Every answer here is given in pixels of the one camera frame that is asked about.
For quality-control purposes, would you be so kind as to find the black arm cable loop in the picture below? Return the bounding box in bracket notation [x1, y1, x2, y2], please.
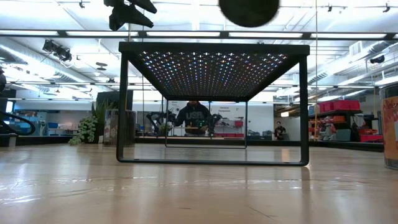
[0, 110, 37, 137]

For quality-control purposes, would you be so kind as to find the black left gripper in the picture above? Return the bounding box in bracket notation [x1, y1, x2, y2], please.
[103, 0, 158, 32]

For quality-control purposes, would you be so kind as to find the red storage bins rack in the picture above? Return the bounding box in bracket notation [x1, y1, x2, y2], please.
[318, 99, 361, 113]

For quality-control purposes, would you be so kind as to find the artificial green potted plant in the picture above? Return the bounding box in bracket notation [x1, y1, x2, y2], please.
[67, 99, 119, 146]

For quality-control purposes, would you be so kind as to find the black aluminium table frame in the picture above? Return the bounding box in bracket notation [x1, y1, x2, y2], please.
[0, 135, 385, 153]

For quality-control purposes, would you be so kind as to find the black background panel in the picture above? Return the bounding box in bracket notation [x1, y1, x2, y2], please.
[96, 90, 134, 110]

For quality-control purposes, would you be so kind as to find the black perforated metal riser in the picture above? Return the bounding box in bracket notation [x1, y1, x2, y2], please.
[115, 41, 311, 167]

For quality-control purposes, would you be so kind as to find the orange label glass jar candle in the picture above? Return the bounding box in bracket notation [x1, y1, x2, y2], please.
[378, 83, 398, 171]

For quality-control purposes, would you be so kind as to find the black ceiling spotlight cluster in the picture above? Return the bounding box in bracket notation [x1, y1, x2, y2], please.
[42, 39, 73, 62]

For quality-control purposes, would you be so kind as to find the red storage bin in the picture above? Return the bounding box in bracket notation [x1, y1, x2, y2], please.
[359, 134, 384, 143]

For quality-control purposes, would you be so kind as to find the person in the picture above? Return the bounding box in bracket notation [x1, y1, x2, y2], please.
[273, 121, 287, 141]
[173, 101, 215, 137]

